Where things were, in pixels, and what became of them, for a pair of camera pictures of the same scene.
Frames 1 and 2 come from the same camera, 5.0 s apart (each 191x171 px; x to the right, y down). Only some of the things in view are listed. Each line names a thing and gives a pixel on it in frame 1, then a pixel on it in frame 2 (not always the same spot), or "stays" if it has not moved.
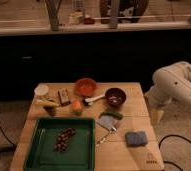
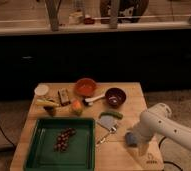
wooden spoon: x=90 y=100 stays
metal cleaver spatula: x=108 y=122 stays
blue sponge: x=136 y=138 stays
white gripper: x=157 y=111 to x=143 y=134
